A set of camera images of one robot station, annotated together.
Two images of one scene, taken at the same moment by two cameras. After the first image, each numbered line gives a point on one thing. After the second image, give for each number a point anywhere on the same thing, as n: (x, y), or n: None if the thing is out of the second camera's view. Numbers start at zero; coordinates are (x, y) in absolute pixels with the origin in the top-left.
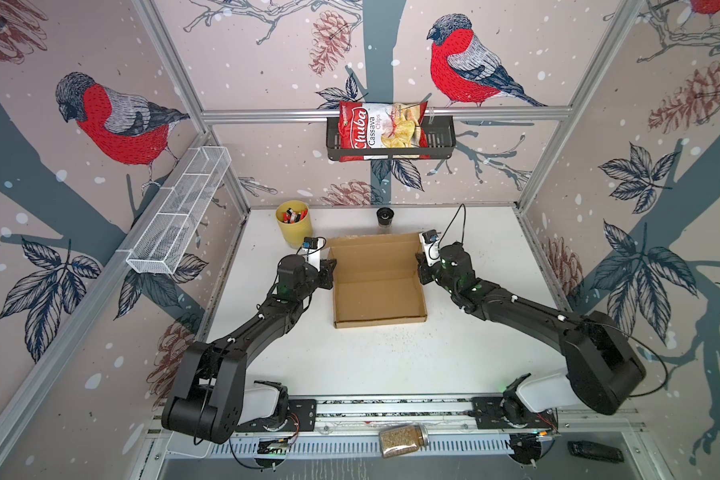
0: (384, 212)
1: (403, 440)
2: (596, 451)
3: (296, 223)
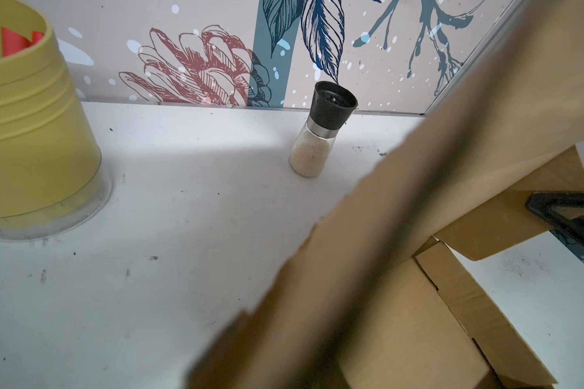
0: (332, 102)
1: None
2: None
3: (41, 173)
